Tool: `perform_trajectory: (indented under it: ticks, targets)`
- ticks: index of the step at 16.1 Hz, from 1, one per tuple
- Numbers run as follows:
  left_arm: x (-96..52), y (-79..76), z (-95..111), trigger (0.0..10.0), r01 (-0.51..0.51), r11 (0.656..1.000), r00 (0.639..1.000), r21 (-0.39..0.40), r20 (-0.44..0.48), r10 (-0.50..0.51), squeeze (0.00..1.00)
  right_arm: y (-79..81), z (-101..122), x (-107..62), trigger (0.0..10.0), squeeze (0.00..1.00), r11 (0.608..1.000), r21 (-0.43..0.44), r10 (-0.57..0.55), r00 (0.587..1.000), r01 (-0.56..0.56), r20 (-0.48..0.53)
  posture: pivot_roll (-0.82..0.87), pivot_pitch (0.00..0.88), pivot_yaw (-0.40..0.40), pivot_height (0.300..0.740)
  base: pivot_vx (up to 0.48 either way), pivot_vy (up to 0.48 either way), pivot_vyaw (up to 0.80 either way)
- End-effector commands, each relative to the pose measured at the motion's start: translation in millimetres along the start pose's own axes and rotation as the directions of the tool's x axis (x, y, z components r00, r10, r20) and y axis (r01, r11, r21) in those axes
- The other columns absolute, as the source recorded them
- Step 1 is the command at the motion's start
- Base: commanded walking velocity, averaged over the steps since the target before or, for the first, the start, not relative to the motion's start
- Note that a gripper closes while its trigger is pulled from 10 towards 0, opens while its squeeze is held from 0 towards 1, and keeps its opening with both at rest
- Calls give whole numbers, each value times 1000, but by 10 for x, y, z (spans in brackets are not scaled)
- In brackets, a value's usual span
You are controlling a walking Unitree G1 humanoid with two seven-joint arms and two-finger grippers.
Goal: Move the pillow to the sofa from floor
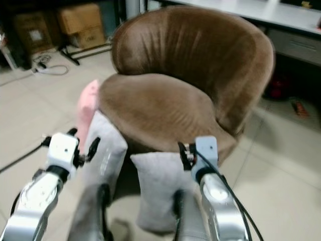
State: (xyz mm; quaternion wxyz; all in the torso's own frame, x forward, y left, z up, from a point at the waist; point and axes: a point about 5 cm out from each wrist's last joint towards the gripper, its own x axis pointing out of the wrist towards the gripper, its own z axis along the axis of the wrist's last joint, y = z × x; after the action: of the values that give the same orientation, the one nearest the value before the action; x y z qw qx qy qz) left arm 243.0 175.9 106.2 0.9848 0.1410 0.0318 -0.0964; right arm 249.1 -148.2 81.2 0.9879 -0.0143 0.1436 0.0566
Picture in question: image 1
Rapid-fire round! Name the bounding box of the grey square pillow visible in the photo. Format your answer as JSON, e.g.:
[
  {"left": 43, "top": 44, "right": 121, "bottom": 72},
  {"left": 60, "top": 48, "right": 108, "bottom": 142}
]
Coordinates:
[
  {"left": 130, "top": 152, "right": 201, "bottom": 234},
  {"left": 82, "top": 111, "right": 129, "bottom": 202}
]

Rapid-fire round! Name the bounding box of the pink pillow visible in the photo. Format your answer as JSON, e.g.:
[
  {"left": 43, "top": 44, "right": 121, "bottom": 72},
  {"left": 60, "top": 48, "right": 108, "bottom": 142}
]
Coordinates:
[{"left": 76, "top": 79, "right": 100, "bottom": 152}]

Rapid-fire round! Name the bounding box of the brown velvet tub sofa chair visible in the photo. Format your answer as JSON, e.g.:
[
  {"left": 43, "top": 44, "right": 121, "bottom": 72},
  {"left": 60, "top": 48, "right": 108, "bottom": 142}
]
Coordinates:
[{"left": 98, "top": 5, "right": 276, "bottom": 164}]

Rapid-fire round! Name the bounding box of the red black flat floor item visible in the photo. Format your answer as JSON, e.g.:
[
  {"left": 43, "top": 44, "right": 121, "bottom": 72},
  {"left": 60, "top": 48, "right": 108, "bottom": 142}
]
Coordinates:
[{"left": 290, "top": 97, "right": 312, "bottom": 119}]

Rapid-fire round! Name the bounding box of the black stand foot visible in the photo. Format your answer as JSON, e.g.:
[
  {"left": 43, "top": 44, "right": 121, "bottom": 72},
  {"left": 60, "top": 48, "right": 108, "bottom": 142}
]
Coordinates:
[{"left": 57, "top": 43, "right": 112, "bottom": 66}]

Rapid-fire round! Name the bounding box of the red object under desk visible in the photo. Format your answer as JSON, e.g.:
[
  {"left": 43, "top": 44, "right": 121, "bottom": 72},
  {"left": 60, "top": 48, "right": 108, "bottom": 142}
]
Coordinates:
[{"left": 265, "top": 74, "right": 290, "bottom": 99}]

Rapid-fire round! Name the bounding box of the dark brown cardboard box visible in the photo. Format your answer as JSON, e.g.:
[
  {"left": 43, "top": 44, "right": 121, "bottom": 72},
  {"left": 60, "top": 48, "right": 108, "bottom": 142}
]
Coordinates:
[{"left": 12, "top": 12, "right": 54, "bottom": 54}]

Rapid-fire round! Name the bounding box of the light brown cardboard box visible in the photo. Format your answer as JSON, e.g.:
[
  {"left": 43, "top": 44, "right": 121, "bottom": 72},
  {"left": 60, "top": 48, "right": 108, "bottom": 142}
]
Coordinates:
[{"left": 57, "top": 4, "right": 106, "bottom": 49}]

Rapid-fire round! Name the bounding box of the grey metal desk leg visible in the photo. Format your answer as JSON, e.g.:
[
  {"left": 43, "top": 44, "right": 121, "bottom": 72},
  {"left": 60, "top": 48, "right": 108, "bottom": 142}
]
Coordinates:
[{"left": 125, "top": 0, "right": 149, "bottom": 21}]

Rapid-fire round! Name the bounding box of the grey desk drawer unit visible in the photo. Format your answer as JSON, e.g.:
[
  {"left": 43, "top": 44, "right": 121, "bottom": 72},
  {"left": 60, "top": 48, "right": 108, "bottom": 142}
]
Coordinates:
[{"left": 267, "top": 29, "right": 321, "bottom": 67}]

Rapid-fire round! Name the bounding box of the white long desk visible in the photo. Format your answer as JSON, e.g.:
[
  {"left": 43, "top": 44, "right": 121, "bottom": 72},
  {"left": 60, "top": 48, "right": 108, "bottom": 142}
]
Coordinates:
[{"left": 150, "top": 0, "right": 321, "bottom": 37}]

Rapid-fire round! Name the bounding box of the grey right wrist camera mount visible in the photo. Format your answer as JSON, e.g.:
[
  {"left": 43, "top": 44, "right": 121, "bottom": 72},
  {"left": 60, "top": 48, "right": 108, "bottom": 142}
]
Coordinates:
[{"left": 191, "top": 136, "right": 219, "bottom": 174}]

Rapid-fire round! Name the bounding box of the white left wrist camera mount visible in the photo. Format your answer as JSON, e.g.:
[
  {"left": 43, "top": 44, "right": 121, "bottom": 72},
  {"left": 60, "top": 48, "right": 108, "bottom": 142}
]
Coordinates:
[{"left": 46, "top": 133, "right": 80, "bottom": 169}]

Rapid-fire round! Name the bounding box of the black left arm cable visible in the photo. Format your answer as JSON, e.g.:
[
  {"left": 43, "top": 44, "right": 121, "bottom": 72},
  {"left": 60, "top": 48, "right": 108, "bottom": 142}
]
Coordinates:
[{"left": 0, "top": 135, "right": 53, "bottom": 174}]

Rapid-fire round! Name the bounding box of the white power strip with cable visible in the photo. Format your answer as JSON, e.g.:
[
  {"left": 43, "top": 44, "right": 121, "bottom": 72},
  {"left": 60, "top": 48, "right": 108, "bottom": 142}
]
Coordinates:
[{"left": 31, "top": 54, "right": 70, "bottom": 76}]

